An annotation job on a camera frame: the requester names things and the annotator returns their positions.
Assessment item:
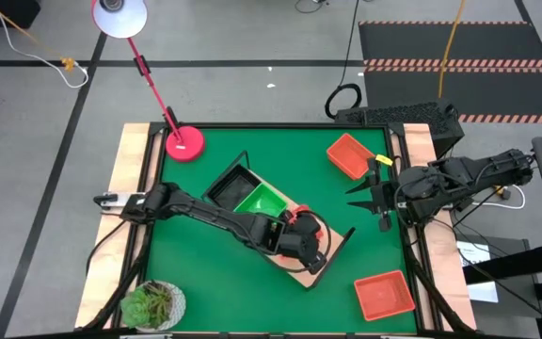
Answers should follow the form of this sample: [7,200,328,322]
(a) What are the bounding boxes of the green table mat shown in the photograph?
[144,125,419,334]

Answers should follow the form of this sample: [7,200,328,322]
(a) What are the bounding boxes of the orange plastic slotted basket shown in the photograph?
[326,132,378,182]
[264,203,325,266]
[353,269,417,323]

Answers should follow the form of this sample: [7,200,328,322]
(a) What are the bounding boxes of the orange cable with yellow connector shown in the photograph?
[0,0,77,73]

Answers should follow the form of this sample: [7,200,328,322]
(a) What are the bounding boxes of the green plastic slotted basket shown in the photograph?
[231,182,290,219]

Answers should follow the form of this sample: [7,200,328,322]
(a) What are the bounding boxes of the white paper sheet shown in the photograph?
[456,239,501,304]

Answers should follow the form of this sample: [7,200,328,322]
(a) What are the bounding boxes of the black mesh computer tower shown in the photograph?
[334,98,466,156]

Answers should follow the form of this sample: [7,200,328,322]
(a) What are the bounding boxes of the white floor cable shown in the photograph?
[0,0,90,89]

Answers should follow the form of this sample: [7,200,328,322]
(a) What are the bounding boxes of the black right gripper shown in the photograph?
[344,157,402,233]

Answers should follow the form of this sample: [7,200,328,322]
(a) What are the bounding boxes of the black hanging cable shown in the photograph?
[325,0,364,121]

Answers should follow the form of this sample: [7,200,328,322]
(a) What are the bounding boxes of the green succulent in white pot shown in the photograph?
[120,279,188,333]

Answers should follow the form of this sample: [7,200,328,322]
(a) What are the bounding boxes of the wooden table with black frame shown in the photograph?
[73,121,479,339]

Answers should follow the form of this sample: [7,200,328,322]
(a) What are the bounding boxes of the white power cable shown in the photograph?
[472,186,527,211]

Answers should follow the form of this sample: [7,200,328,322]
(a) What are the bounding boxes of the black metal stand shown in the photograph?
[458,234,542,339]

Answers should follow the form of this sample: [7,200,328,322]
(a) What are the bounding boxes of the red desk lamp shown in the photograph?
[90,0,206,164]

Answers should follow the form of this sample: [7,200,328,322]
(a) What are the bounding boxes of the yellow hanging cable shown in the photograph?
[438,0,468,99]

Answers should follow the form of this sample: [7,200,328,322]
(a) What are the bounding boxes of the black floor mat striped edges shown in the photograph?
[358,19,542,126]

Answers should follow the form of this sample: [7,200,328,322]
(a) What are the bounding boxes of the black plastic slotted basket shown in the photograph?
[207,164,263,212]

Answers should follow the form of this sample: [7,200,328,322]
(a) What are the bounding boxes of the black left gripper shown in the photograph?
[278,215,329,277]

